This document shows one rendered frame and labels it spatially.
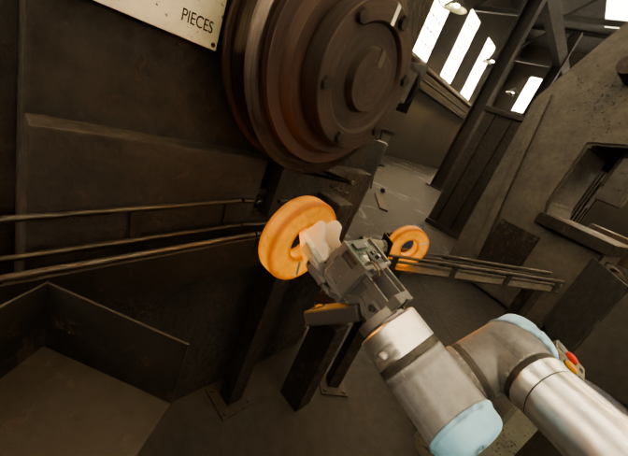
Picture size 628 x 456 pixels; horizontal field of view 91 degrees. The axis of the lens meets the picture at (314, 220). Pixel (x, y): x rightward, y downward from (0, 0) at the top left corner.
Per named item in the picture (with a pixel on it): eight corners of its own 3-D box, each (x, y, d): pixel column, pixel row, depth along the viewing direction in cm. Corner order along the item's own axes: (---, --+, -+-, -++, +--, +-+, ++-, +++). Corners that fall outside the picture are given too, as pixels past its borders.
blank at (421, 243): (387, 267, 114) (392, 273, 111) (381, 233, 107) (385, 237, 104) (425, 253, 116) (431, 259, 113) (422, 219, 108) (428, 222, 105)
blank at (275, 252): (267, 197, 47) (281, 207, 45) (334, 192, 58) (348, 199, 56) (249, 278, 53) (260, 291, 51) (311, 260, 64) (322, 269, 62)
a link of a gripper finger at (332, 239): (328, 202, 54) (360, 241, 50) (310, 225, 57) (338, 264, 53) (316, 202, 52) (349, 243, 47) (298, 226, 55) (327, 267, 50)
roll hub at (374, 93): (280, 129, 59) (335, -42, 49) (362, 149, 80) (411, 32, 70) (299, 138, 56) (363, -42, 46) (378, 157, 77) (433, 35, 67)
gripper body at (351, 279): (368, 234, 49) (421, 296, 44) (338, 267, 54) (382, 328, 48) (339, 237, 44) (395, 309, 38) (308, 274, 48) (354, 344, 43)
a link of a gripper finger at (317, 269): (319, 240, 52) (349, 281, 48) (313, 247, 52) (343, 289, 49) (299, 242, 48) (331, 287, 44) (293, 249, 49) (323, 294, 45)
